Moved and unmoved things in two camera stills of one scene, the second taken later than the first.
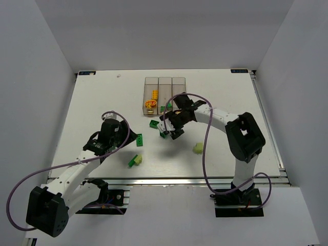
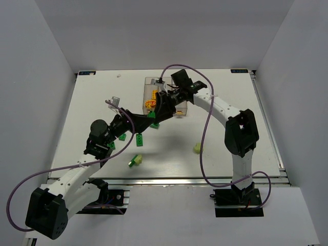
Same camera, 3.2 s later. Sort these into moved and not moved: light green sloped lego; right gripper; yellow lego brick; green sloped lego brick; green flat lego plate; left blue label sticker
Moved: right gripper; green sloped lego brick
Not moved: light green sloped lego; left blue label sticker; yellow lego brick; green flat lego plate
